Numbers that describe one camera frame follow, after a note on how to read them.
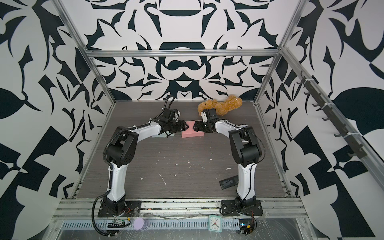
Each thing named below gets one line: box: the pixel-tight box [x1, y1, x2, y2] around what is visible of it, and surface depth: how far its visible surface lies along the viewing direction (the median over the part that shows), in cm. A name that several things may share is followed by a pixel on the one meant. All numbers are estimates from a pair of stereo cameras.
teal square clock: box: [208, 215, 222, 233], surface depth 71 cm
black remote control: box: [219, 174, 239, 190], surface depth 84 cm
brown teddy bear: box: [197, 95, 243, 116], surface depth 107 cm
